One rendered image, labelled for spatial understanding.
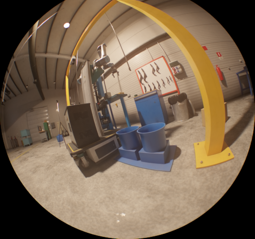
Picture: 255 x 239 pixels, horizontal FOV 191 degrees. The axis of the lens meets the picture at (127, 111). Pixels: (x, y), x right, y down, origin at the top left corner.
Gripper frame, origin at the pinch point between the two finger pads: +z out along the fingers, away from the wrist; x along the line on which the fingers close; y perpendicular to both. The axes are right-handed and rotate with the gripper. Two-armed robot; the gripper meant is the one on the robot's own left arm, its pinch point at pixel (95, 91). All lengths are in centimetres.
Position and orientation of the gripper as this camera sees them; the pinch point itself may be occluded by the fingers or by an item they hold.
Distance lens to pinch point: 251.5
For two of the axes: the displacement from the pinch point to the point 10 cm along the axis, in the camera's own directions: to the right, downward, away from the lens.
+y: -9.2, 2.6, 2.8
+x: -2.7, 0.7, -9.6
